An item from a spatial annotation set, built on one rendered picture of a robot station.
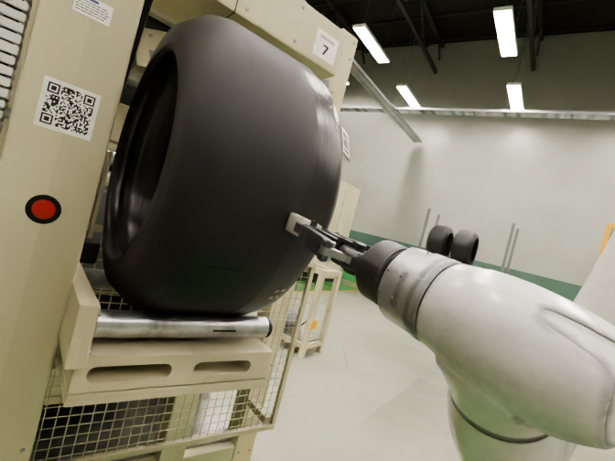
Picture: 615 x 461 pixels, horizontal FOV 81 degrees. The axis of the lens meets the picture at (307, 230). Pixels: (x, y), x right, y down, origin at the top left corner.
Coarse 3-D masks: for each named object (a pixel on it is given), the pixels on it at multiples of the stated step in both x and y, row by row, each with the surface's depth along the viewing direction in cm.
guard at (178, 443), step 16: (96, 224) 98; (304, 288) 146; (272, 304) 137; (288, 304) 142; (304, 304) 146; (288, 320) 144; (288, 352) 146; (272, 368) 142; (288, 368) 147; (48, 400) 97; (176, 400) 120; (192, 400) 123; (208, 400) 127; (64, 416) 100; (240, 416) 137; (272, 416) 147; (96, 432) 106; (176, 432) 122; (192, 432) 125; (208, 432) 129; (224, 432) 134; (240, 432) 137; (256, 432) 142; (48, 448) 99; (128, 448) 113; (144, 448) 115; (160, 448) 118
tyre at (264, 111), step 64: (192, 64) 55; (256, 64) 56; (128, 128) 86; (192, 128) 51; (256, 128) 53; (320, 128) 62; (128, 192) 94; (192, 192) 51; (256, 192) 54; (320, 192) 61; (128, 256) 60; (192, 256) 54; (256, 256) 59
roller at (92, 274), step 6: (84, 270) 80; (90, 270) 81; (96, 270) 82; (102, 270) 83; (90, 276) 80; (96, 276) 81; (102, 276) 81; (90, 282) 80; (96, 282) 81; (102, 282) 81; (108, 282) 82; (96, 288) 82; (102, 288) 82; (108, 288) 83
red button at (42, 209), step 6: (36, 204) 55; (42, 204) 56; (48, 204) 56; (36, 210) 55; (42, 210) 56; (48, 210) 56; (54, 210) 57; (36, 216) 55; (42, 216) 56; (48, 216) 56
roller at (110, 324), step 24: (120, 312) 60; (144, 312) 62; (168, 312) 66; (96, 336) 57; (120, 336) 59; (144, 336) 62; (168, 336) 64; (192, 336) 67; (216, 336) 70; (240, 336) 73; (264, 336) 77
